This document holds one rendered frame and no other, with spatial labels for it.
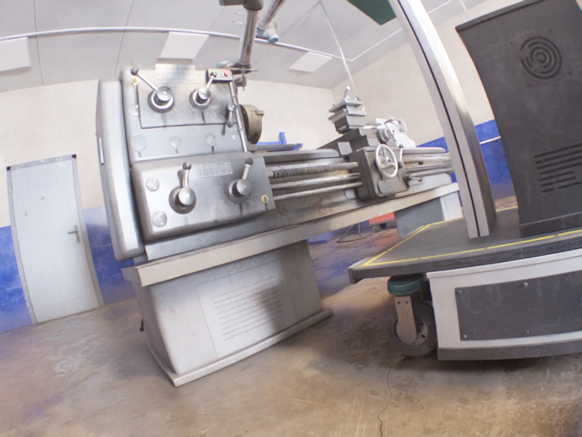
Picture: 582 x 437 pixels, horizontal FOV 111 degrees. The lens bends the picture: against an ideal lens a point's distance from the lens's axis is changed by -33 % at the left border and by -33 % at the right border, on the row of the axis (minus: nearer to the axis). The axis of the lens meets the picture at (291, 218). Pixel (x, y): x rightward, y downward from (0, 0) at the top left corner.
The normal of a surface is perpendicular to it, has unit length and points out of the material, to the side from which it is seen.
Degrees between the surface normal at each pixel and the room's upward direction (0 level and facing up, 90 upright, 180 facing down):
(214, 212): 90
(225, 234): 90
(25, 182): 90
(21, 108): 90
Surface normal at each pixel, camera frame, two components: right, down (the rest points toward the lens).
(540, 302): -0.68, 0.16
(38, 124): 0.58, -0.16
